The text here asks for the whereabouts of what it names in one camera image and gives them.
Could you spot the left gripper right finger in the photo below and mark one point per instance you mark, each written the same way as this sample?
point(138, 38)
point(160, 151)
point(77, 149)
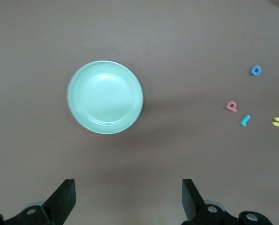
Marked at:
point(195, 206)

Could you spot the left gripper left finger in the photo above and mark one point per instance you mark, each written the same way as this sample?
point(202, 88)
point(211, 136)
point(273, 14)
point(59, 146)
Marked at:
point(59, 204)

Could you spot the cyan letter l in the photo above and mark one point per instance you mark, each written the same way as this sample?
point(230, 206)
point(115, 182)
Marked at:
point(246, 120)

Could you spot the pink letter p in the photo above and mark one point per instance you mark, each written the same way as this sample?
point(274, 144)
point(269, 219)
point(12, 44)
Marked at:
point(234, 108)

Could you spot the blue letter o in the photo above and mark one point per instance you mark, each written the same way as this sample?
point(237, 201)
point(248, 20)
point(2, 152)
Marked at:
point(253, 71)

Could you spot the green plate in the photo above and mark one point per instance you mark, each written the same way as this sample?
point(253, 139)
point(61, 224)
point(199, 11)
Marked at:
point(105, 97)

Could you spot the brown table cover sheet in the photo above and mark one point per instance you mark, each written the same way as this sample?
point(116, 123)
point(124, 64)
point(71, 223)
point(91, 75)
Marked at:
point(176, 47)

